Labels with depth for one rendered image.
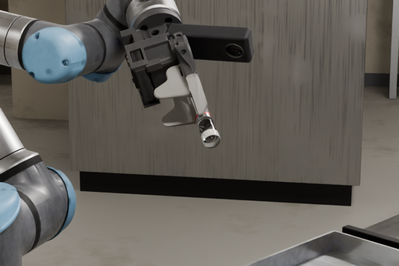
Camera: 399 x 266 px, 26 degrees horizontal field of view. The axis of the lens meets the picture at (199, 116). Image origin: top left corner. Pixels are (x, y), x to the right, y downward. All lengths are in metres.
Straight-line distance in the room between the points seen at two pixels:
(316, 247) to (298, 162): 3.06
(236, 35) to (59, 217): 0.48
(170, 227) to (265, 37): 1.07
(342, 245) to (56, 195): 0.48
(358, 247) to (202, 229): 2.77
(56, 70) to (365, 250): 0.60
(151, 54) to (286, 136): 3.37
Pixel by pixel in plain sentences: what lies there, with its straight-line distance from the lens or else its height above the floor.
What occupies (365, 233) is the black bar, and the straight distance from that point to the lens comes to 1.53.
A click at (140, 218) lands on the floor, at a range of 4.35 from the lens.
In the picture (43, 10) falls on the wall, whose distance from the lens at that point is 6.56.
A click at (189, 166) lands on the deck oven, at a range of 4.59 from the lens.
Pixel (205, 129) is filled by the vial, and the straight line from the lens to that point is 1.03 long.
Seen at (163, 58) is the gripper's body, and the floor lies 1.25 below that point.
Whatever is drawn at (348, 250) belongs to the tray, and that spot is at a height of 0.89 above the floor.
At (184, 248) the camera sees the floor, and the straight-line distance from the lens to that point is 3.96.
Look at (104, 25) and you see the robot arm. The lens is 1.29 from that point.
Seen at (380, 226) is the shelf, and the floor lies 0.88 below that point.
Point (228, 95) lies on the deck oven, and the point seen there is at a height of 0.57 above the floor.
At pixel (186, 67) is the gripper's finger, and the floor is 1.24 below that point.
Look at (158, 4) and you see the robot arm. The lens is 1.21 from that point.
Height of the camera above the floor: 1.41
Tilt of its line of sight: 12 degrees down
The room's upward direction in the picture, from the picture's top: straight up
